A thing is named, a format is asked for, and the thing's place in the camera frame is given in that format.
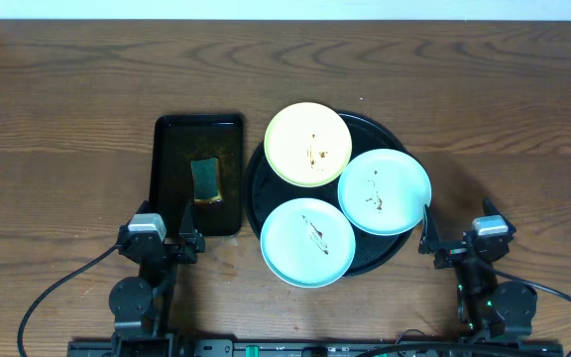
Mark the green and yellow sponge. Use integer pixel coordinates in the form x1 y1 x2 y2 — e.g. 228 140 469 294
191 158 222 204

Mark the light blue plate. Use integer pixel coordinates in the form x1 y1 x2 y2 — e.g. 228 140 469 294
337 149 432 236
260 198 356 288

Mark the light blue plate front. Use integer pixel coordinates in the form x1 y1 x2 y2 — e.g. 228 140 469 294
260 198 356 288

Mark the yellow plate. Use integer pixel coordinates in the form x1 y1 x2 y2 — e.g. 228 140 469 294
264 102 352 187

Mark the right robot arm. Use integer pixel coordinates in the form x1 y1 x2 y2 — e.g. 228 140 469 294
418 198 537 344

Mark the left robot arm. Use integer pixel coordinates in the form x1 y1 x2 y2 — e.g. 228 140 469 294
108 201 205 357

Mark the black rectangular tray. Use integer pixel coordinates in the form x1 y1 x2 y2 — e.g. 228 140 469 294
149 113 243 238

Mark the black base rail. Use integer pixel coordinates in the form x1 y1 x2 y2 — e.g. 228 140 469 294
66 339 563 357

